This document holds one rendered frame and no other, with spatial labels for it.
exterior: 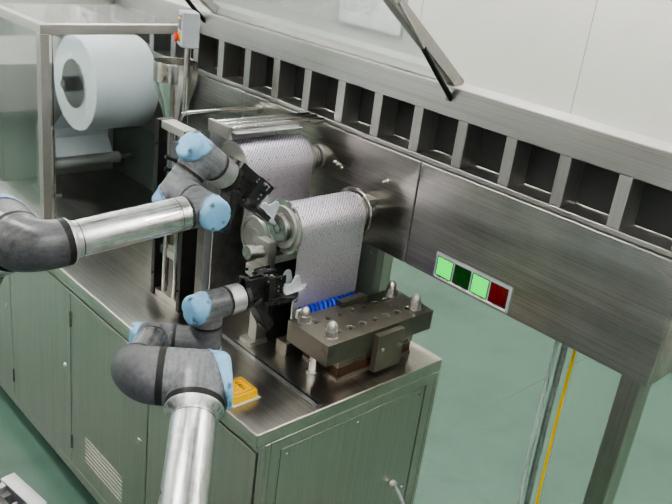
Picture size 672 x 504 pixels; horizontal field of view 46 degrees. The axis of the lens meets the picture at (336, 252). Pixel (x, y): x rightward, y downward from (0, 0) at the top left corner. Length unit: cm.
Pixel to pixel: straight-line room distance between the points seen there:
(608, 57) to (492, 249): 257
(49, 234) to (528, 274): 111
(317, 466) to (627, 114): 289
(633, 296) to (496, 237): 38
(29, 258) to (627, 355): 128
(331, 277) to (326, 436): 44
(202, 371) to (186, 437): 14
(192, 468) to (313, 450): 65
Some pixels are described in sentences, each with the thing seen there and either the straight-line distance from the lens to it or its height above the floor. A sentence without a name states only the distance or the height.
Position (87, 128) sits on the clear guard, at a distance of 284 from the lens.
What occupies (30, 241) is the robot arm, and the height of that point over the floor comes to 139.
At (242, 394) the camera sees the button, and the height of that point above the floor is 92.
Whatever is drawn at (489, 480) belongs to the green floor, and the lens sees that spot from 341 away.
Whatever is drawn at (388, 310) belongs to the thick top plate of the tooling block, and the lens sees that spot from 222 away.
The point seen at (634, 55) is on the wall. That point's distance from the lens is 444.
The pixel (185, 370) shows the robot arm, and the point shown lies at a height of 118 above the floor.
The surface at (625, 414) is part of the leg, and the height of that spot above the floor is 96.
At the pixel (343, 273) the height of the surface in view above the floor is 110.
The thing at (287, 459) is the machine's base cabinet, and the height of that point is 79.
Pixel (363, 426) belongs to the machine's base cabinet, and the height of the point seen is 78.
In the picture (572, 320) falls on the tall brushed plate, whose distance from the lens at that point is 197.
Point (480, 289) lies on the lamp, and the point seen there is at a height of 118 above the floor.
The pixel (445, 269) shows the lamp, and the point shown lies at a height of 118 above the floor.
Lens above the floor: 202
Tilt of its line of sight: 23 degrees down
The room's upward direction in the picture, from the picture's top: 8 degrees clockwise
